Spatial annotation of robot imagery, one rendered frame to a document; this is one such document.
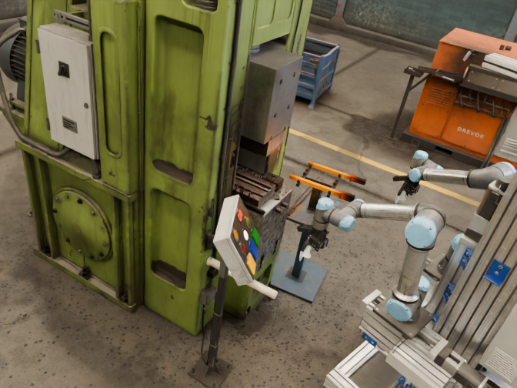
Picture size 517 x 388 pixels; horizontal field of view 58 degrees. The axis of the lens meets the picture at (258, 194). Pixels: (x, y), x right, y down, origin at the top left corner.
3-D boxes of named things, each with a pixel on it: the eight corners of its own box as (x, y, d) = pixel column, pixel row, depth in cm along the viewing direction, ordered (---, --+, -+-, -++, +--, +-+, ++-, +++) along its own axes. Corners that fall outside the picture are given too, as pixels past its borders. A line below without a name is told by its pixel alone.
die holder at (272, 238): (281, 242, 317) (292, 188, 292) (253, 274, 289) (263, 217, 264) (213, 210, 337) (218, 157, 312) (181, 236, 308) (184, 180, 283)
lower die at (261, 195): (273, 195, 284) (275, 183, 279) (257, 210, 269) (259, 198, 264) (216, 169, 298) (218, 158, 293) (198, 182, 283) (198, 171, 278)
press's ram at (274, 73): (296, 121, 268) (310, 52, 246) (264, 145, 240) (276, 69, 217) (235, 98, 283) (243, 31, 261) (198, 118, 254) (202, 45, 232)
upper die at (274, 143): (283, 143, 264) (286, 128, 258) (266, 157, 249) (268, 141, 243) (221, 119, 278) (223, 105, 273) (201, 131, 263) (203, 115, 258)
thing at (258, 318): (295, 299, 341) (295, 297, 340) (255, 353, 297) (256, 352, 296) (249, 275, 354) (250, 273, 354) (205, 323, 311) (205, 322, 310)
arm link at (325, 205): (330, 209, 214) (315, 200, 218) (325, 227, 220) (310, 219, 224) (338, 202, 219) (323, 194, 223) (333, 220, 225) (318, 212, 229)
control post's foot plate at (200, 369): (235, 366, 287) (237, 357, 282) (215, 393, 271) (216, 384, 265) (206, 349, 295) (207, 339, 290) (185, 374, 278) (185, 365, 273)
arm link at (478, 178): (491, 195, 226) (407, 185, 266) (503, 189, 232) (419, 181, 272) (491, 172, 224) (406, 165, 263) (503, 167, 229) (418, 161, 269)
